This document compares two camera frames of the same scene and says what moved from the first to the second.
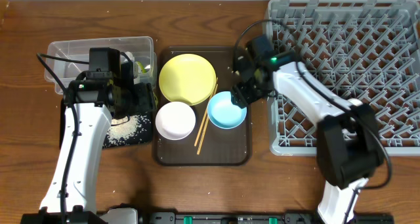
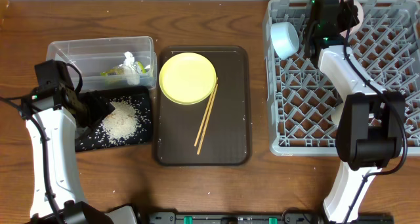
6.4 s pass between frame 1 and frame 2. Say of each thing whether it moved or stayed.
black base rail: stayed
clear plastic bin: stayed
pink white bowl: moved
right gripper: moved
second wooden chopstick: stayed
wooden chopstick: stayed
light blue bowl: moved
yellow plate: stayed
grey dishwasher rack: stayed
